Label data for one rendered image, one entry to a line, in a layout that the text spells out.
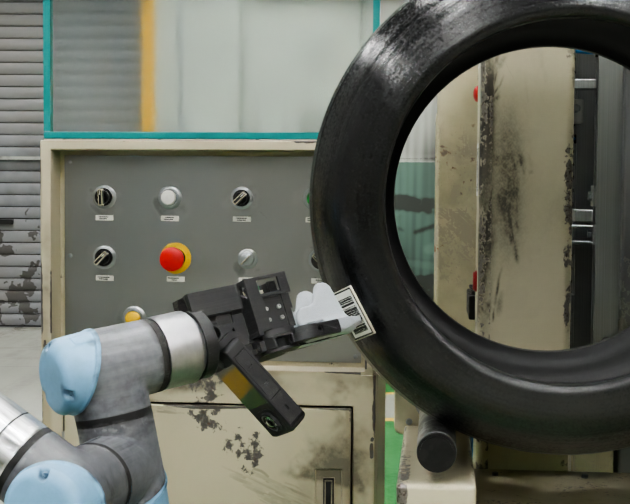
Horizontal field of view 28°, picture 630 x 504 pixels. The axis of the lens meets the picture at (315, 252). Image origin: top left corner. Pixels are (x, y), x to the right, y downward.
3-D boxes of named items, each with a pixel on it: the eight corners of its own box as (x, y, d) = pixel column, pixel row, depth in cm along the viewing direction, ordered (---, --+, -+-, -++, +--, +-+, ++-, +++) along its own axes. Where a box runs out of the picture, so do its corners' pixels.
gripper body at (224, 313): (291, 269, 133) (192, 289, 126) (315, 346, 131) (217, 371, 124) (257, 288, 139) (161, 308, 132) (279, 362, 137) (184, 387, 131)
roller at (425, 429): (458, 408, 174) (429, 421, 174) (444, 378, 174) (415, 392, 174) (463, 463, 139) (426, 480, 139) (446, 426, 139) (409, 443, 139)
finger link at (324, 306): (361, 271, 138) (292, 286, 133) (377, 323, 137) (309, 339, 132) (346, 279, 141) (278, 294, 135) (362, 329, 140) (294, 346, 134)
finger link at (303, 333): (344, 314, 134) (276, 330, 129) (349, 328, 133) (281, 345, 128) (322, 325, 137) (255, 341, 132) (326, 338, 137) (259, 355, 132)
